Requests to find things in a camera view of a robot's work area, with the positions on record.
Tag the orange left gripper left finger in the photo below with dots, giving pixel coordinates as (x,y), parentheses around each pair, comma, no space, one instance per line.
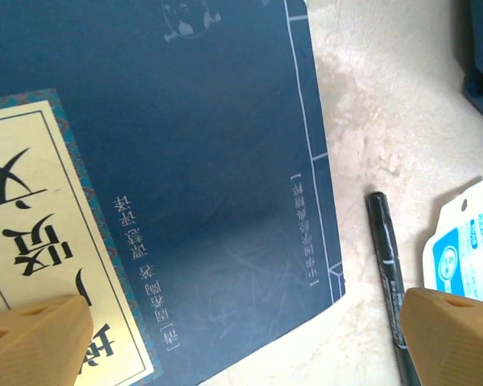
(36,342)

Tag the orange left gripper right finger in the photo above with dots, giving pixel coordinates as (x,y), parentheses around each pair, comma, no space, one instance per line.
(455,346)

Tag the blue white ruler set package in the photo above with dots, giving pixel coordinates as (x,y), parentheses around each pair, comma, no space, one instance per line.
(467,249)

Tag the navy blue book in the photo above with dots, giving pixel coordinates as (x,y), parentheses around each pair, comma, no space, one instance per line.
(185,140)

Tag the black marker pen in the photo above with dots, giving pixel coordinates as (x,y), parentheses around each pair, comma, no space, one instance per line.
(386,249)

